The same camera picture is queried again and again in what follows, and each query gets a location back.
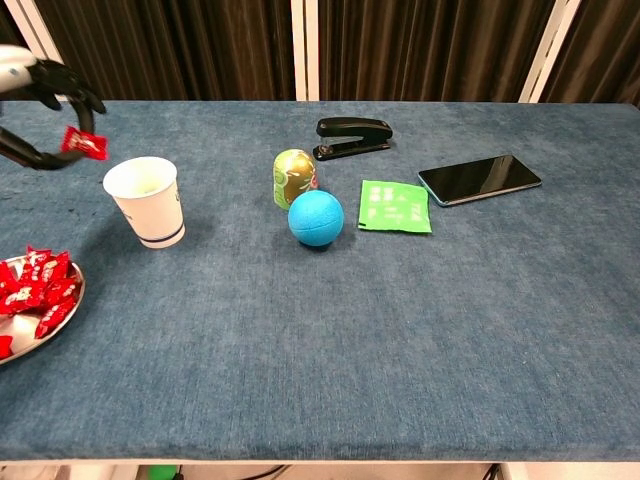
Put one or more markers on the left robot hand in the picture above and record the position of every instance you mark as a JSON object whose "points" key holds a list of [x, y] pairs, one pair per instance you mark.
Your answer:
{"points": [[15, 70]]}

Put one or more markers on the red candy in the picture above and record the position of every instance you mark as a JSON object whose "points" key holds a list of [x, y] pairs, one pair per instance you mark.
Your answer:
{"points": [[5, 281], [36, 261], [52, 318], [5, 346], [54, 272], [84, 143], [25, 296], [64, 291]]}

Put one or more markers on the white paper cup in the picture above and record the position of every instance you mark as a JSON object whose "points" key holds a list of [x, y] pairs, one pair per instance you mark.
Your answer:
{"points": [[147, 210]]}

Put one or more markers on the silver metal plate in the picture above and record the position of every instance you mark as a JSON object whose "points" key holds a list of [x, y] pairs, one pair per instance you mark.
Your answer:
{"points": [[20, 325]]}

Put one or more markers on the black pleated curtain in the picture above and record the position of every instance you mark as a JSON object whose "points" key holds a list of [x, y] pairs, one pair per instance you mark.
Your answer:
{"points": [[175, 50], [610, 50], [425, 50], [6, 25]]}

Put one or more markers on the blue ball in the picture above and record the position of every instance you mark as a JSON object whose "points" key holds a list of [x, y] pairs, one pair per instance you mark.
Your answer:
{"points": [[316, 218]]}

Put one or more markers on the black stapler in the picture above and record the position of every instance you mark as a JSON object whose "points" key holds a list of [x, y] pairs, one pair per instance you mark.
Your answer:
{"points": [[352, 137]]}

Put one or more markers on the green sachet packet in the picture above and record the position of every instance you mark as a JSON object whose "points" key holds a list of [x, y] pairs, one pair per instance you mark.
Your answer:
{"points": [[395, 206]]}

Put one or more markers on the blue felt table cloth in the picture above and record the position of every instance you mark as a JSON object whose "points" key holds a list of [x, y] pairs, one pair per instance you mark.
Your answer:
{"points": [[350, 325]]}

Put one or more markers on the black smartphone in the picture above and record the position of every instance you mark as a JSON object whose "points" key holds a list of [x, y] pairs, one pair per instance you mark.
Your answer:
{"points": [[480, 179]]}

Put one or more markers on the white partition frame post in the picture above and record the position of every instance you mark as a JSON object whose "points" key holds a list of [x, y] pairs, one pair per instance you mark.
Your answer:
{"points": [[27, 20], [550, 50], [298, 50]]}

